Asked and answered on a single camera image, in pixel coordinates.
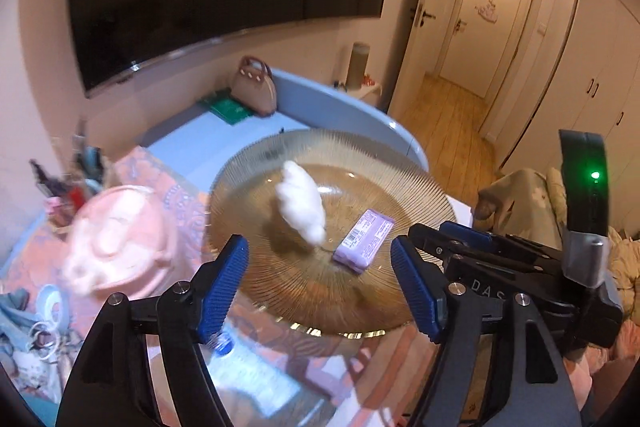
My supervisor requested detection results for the purple tissue pack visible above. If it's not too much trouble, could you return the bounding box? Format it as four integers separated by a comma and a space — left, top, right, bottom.
332, 209, 395, 273

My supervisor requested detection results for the white fluffy plush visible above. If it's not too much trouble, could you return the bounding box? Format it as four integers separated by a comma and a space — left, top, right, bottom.
276, 160, 326, 247

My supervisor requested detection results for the light blue round bowl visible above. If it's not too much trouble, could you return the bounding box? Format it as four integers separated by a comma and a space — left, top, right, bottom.
35, 284, 70, 332

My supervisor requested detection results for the pink lidded bin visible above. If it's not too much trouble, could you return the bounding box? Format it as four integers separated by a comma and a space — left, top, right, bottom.
62, 184, 184, 300

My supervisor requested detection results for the white tissue pack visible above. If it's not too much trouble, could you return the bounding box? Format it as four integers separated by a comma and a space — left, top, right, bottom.
204, 325, 342, 427

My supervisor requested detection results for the tracker with green light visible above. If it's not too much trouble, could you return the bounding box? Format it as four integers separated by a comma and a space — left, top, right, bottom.
559, 130, 610, 289

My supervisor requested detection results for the pink patterned table mat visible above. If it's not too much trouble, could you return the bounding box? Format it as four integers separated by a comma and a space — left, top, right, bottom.
1, 147, 436, 426

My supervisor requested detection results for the wooden pen holder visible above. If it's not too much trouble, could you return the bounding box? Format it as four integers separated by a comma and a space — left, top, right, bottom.
29, 117, 122, 235

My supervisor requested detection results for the amber glass plate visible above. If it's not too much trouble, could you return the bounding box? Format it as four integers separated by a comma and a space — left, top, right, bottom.
206, 129, 456, 335

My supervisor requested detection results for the green book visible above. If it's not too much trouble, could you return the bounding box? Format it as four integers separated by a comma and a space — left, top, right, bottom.
198, 89, 254, 126

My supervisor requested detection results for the white door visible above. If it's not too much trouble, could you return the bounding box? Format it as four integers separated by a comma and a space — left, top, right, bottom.
436, 0, 530, 102

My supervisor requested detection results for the brown handbag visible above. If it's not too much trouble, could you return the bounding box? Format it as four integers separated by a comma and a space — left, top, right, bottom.
230, 55, 277, 117

